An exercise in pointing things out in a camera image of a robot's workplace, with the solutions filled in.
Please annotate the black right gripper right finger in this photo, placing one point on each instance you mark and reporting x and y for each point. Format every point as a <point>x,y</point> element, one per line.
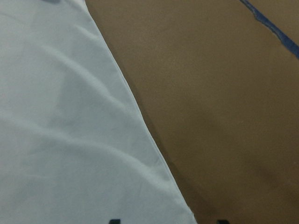
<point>223,222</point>

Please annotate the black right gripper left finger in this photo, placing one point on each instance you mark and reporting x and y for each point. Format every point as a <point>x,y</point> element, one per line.
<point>115,221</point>

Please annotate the light blue t-shirt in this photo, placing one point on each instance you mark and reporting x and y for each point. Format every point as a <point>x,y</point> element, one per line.
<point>74,148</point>

